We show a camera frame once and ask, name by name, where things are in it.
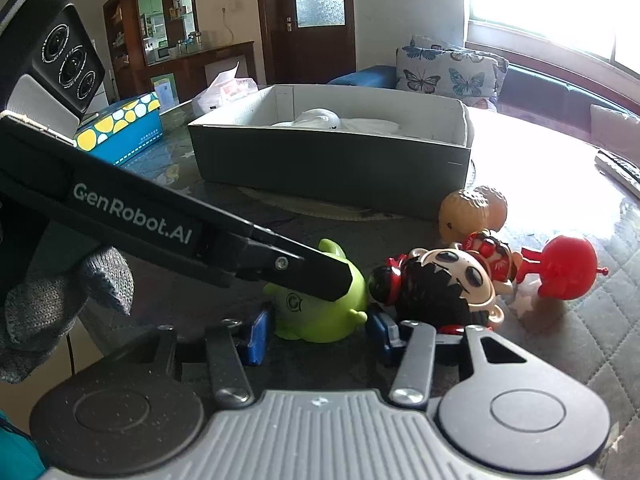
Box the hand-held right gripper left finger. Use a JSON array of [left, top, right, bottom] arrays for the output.
[[144, 306, 275, 409]]

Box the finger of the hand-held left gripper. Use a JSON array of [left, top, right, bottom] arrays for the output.
[[197, 224, 355, 303]]

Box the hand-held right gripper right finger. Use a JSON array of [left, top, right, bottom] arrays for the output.
[[365, 311, 533, 409]]

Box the green toy figure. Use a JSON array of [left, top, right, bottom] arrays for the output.
[[263, 238, 371, 344]]

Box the black-haired doll figurine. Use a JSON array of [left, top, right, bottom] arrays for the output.
[[368, 242, 507, 337]]

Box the grey cardboard box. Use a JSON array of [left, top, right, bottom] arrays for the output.
[[187, 84, 475, 222]]

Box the small red-dressed figurine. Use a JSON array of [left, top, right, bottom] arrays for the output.
[[462, 229, 525, 297]]

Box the red toy figure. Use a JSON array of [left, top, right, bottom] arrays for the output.
[[520, 235, 609, 302]]

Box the person's left hand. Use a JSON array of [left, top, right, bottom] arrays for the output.
[[0, 245, 136, 385]]

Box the blue polka-dot tissue box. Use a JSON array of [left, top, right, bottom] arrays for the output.
[[73, 92, 162, 167]]

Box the blue white sign board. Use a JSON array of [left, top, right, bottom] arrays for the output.
[[151, 73, 177, 106]]

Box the tan round toy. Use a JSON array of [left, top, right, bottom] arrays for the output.
[[438, 189, 492, 245]]

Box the white tissue packet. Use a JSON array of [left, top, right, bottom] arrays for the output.
[[191, 62, 262, 114]]

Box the wooden cabinet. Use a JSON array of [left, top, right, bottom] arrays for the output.
[[103, 0, 256, 107]]

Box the orange round toy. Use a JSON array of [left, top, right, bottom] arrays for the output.
[[472, 185, 509, 234]]

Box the wooden door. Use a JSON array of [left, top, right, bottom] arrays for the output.
[[254, 0, 357, 86]]

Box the butterfly print pillow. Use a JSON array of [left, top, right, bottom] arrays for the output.
[[395, 35, 510, 107]]

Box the teal clothing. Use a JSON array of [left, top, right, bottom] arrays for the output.
[[0, 406, 47, 480]]

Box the remote control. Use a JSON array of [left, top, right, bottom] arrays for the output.
[[593, 148, 640, 187]]

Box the blue sofa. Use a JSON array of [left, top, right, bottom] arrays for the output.
[[327, 52, 640, 128]]

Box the white cushion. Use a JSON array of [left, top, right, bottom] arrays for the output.
[[589, 104, 640, 137]]

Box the window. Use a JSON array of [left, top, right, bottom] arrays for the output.
[[464, 0, 640, 69]]

